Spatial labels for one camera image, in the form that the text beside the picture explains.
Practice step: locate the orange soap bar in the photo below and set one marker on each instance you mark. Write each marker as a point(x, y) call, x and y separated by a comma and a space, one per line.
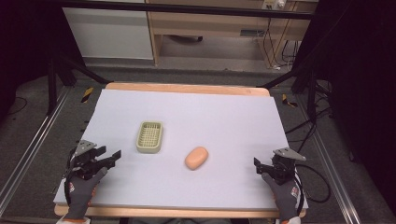
point(196, 158)

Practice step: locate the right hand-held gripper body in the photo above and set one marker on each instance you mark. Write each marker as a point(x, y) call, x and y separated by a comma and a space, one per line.
point(284, 169)

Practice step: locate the white foam mat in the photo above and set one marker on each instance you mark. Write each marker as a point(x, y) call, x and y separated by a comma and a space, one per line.
point(202, 118)

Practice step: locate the aluminium floor rail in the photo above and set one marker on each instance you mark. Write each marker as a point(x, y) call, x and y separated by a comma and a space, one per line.
point(34, 143)
point(327, 161)

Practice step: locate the wooden table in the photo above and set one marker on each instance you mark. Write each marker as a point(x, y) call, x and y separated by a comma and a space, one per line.
point(186, 88)

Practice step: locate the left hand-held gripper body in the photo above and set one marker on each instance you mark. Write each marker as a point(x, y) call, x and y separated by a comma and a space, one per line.
point(84, 161)

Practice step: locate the yellow black tape strip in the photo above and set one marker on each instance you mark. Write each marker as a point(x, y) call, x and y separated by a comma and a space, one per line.
point(289, 101)
point(87, 95)

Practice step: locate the white power strip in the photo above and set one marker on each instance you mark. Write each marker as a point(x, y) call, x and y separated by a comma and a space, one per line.
point(274, 4)

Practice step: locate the white cabinet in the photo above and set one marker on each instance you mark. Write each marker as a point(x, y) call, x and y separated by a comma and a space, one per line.
point(109, 32)

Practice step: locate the black horizontal frame bar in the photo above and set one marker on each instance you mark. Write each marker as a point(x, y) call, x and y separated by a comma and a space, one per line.
point(186, 9)

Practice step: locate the pale green soap dish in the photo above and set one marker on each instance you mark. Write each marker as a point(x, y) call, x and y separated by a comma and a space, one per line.
point(149, 137)

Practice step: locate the black metal stand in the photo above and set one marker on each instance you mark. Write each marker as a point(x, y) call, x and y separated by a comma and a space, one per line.
point(52, 87)
point(311, 93)

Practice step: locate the wooden desk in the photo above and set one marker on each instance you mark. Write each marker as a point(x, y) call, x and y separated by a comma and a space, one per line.
point(205, 23)

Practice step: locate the black curtain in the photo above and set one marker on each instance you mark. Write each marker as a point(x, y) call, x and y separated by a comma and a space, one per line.
point(25, 40)
point(361, 77)

